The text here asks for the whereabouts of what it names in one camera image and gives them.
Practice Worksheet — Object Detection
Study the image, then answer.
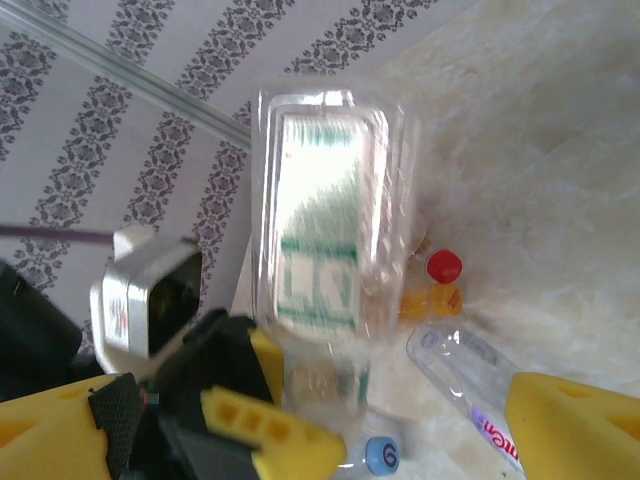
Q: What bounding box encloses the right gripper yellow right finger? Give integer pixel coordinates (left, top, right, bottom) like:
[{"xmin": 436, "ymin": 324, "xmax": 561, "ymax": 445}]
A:
[{"xmin": 502, "ymin": 370, "xmax": 640, "ymax": 480}]

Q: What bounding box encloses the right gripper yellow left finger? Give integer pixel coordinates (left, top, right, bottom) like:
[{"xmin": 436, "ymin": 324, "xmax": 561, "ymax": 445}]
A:
[{"xmin": 0, "ymin": 372, "xmax": 146, "ymax": 480}]

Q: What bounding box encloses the clear bottle blue cap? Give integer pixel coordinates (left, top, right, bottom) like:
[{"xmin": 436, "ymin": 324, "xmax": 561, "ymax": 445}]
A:
[{"xmin": 344, "ymin": 434, "xmax": 401, "ymax": 474}]

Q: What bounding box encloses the clear bottle green white label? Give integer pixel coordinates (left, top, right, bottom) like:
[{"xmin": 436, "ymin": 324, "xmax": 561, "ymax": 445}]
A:
[{"xmin": 249, "ymin": 87, "xmax": 421, "ymax": 426}]

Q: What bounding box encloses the red bottle cap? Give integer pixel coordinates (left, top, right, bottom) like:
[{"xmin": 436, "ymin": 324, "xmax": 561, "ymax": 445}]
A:
[{"xmin": 426, "ymin": 249, "xmax": 464, "ymax": 285}]

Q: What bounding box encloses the clear bottle purple print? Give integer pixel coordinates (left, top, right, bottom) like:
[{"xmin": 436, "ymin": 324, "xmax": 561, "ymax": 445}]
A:
[{"xmin": 405, "ymin": 322, "xmax": 526, "ymax": 476}]

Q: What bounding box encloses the orange juice bottle yellow cap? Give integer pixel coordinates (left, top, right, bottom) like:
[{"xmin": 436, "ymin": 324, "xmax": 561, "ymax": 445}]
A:
[{"xmin": 397, "ymin": 283, "xmax": 465, "ymax": 320}]

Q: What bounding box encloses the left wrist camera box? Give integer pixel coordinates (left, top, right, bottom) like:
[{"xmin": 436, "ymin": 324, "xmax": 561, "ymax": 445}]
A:
[{"xmin": 88, "ymin": 223, "xmax": 205, "ymax": 375}]

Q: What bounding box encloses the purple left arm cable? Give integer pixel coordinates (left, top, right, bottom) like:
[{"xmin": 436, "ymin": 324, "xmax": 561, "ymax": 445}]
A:
[{"xmin": 0, "ymin": 224, "xmax": 117, "ymax": 247}]

